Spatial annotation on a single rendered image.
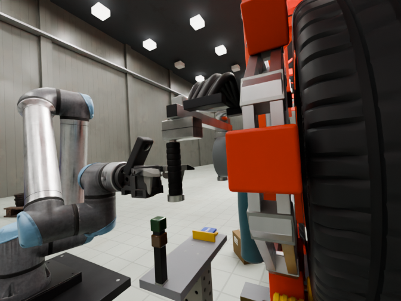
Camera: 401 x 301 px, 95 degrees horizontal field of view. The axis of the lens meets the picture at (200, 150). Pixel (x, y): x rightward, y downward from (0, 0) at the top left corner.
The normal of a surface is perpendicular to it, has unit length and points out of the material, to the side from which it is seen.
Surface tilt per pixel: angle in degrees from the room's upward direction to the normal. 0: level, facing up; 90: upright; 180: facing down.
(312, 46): 68
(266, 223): 90
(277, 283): 90
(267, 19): 125
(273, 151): 90
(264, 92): 90
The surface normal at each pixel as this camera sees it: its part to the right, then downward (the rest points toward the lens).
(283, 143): -0.45, 0.00
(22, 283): 0.64, -0.43
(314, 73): -0.75, -0.23
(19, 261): 0.64, -0.10
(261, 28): -0.33, 0.58
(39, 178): 0.29, -0.65
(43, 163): 0.54, -0.68
